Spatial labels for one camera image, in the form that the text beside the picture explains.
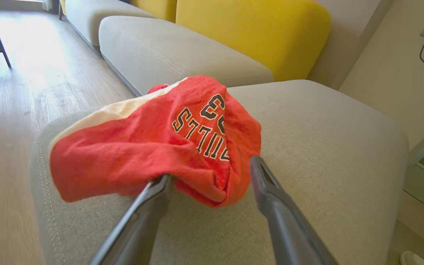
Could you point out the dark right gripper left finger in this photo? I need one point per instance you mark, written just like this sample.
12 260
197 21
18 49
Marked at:
138 228

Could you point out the white shoe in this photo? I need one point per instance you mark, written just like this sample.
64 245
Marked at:
412 259

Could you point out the grey fabric sofa seat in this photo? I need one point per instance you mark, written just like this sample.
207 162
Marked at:
326 147
90 18
168 51

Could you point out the large yellow sofa back cushion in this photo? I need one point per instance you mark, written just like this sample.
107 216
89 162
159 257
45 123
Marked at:
252 33

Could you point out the red printed jersey clothing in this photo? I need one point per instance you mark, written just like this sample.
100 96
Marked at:
123 158

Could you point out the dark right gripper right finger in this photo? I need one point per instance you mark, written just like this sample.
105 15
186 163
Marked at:
285 228

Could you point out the small yellow sofa back cushion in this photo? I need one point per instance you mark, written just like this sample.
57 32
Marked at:
160 7

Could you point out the grey sofa backrest panel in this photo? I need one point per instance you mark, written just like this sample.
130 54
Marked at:
348 44

